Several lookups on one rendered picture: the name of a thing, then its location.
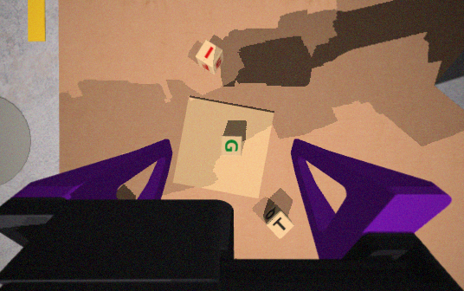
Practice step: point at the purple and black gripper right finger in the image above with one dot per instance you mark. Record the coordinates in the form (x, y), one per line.
(378, 199)

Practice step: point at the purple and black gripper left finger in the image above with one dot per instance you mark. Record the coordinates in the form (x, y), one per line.
(101, 180)

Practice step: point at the tan flat mat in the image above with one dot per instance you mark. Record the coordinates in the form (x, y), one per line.
(199, 160)

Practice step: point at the beige letter block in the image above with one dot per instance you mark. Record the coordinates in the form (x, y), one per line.
(278, 221)
(231, 145)
(209, 57)

